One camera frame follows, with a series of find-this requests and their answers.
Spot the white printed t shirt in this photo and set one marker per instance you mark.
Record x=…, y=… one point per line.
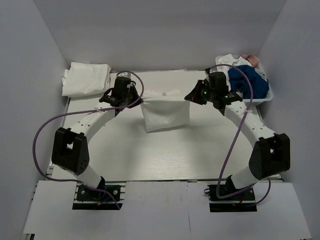
x=230, y=61

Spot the folded white t shirt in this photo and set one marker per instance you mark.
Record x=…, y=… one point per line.
x=83, y=80

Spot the blue t shirt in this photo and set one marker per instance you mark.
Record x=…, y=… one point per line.
x=238, y=83

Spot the white plastic basket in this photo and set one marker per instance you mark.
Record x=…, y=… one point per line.
x=260, y=100

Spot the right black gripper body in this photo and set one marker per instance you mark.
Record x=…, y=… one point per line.
x=211, y=93

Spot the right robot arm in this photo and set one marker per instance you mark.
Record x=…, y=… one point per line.
x=271, y=152

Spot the pink t shirt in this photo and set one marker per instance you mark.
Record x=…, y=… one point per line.
x=250, y=60

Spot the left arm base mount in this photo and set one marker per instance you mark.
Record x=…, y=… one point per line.
x=85, y=199

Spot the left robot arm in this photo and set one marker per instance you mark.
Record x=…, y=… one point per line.
x=70, y=147

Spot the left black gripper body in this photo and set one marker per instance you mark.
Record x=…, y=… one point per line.
x=131, y=97

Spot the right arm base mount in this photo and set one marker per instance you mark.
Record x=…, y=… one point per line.
x=244, y=202

